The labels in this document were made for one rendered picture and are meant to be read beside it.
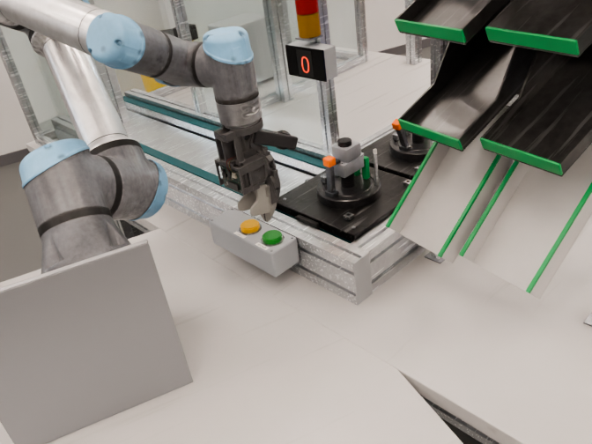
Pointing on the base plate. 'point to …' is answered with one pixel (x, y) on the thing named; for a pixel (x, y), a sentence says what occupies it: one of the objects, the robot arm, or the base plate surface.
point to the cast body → (343, 149)
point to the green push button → (272, 237)
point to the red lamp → (307, 7)
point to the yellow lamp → (308, 25)
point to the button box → (254, 243)
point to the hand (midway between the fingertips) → (268, 213)
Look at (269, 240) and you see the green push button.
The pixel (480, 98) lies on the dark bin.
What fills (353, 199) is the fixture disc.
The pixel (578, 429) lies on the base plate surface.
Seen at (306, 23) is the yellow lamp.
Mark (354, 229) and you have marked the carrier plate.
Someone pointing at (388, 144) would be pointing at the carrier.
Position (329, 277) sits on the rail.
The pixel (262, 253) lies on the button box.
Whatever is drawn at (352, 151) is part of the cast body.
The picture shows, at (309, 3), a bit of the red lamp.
